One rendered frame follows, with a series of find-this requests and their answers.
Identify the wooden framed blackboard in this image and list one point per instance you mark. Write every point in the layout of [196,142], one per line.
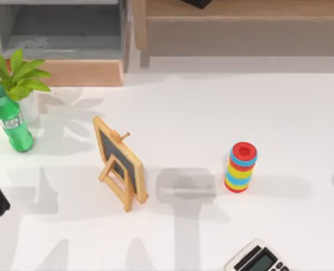
[119,161]

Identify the pulled out wooden drawer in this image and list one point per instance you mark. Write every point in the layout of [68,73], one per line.
[62,31]

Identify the wooden open shelf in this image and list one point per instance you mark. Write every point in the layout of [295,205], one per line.
[240,28]

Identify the stack of coloured rings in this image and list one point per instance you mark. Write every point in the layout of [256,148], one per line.
[240,172]

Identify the green bottle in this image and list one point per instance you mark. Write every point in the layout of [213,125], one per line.
[13,124]

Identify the black object on shelf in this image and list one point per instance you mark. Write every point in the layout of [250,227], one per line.
[196,2]

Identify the white calculator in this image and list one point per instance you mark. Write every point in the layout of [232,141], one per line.
[257,259]

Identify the green plant in white pot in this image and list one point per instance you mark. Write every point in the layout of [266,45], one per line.
[17,76]

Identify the pale wooden drawer front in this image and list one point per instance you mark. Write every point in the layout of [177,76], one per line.
[79,72]

